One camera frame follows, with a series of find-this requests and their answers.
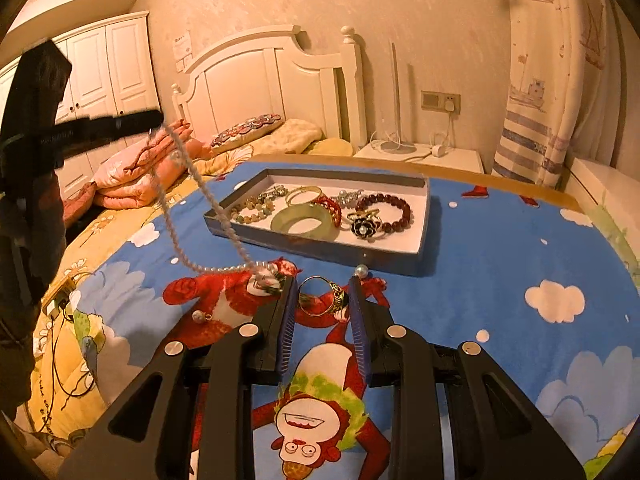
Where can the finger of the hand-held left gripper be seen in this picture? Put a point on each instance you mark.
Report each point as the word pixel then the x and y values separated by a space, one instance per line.
pixel 85 144
pixel 125 122

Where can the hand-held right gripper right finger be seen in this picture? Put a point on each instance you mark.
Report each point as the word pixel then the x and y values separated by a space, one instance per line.
pixel 359 330

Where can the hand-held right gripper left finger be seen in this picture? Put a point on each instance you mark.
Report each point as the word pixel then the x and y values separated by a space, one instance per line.
pixel 285 325

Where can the carved gold bangle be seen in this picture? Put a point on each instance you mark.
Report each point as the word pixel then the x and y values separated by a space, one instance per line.
pixel 340 297

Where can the white jewelry tray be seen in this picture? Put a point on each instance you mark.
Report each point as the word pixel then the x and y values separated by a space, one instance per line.
pixel 395 242

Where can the black flower gold bangle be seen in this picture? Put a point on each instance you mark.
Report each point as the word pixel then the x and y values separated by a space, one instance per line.
pixel 364 227

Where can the plain gold bangle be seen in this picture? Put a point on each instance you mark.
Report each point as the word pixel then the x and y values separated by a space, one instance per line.
pixel 295 191

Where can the person's left forearm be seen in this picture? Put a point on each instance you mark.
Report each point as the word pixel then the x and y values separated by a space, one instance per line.
pixel 25 285

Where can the white wardrobe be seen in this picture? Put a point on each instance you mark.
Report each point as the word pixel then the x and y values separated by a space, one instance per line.
pixel 125 70

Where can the pearl drop earring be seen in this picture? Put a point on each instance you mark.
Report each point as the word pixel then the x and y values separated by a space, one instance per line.
pixel 202 316
pixel 361 271

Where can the folded pink quilt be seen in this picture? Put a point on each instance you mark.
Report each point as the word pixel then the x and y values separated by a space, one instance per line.
pixel 130 185

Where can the green jade bangle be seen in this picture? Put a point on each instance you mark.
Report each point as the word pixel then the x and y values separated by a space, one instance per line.
pixel 280 220

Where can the embroidered pillow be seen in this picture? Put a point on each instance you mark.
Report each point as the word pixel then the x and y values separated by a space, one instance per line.
pixel 245 127

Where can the blue cartoon printed blanket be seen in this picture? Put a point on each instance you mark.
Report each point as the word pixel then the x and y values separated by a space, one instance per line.
pixel 475 285

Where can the white wooden headboard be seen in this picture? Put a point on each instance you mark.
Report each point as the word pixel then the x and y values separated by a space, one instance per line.
pixel 250 85

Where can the silver crystal brooch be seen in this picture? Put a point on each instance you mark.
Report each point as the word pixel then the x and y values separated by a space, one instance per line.
pixel 272 192

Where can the white power strip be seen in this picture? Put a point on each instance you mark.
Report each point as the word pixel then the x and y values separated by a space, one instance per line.
pixel 57 297

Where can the cream blanket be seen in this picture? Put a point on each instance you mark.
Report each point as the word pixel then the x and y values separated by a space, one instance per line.
pixel 295 135

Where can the yellow pillow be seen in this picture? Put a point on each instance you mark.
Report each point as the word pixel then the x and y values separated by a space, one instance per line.
pixel 332 147

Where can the white pole lamp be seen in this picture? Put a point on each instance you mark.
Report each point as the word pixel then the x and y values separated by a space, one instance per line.
pixel 400 147

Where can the white round charger puck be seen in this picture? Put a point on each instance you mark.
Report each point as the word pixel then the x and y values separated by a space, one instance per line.
pixel 439 150

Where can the white nightstand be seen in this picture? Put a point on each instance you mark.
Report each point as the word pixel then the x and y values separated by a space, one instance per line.
pixel 465 160

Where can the white charger plug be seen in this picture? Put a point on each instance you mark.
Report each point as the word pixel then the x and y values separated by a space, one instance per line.
pixel 451 105

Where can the white cabinet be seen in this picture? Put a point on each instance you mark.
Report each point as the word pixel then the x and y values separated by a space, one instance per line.
pixel 600 180

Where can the printed striped curtain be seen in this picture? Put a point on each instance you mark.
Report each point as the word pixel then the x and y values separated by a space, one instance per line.
pixel 540 60

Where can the white wall sticker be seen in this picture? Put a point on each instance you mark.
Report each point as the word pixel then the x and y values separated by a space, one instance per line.
pixel 182 50

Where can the wall socket plate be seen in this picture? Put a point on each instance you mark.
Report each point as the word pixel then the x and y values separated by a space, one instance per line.
pixel 430 101

